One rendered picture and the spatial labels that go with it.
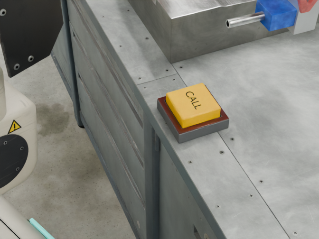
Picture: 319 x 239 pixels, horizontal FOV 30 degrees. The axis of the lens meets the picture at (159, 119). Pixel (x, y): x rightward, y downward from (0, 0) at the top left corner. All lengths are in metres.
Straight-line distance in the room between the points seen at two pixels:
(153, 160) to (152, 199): 0.13
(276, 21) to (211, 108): 0.15
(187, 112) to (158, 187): 0.43
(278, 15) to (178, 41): 0.18
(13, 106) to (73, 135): 1.06
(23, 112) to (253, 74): 0.36
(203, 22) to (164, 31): 0.06
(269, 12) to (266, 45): 0.19
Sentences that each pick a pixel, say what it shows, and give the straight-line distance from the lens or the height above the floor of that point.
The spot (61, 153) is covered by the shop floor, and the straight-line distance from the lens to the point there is 1.92.
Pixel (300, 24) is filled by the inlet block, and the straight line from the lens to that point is 0.87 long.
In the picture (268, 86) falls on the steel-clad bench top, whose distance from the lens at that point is 0.94.
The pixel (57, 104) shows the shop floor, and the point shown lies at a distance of 2.08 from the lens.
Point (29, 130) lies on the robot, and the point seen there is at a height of 0.75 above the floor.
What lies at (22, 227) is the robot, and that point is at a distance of 1.42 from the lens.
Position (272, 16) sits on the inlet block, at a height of 0.95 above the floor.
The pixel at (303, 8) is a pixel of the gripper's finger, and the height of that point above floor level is 0.96.
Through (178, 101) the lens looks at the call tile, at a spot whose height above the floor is 0.84.
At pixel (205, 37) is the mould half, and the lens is 0.97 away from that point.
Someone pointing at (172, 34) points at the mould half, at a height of 0.86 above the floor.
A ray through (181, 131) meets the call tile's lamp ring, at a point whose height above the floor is 0.82.
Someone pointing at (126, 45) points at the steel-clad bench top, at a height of 0.80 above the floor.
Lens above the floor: 1.43
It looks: 46 degrees down
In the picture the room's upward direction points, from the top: straight up
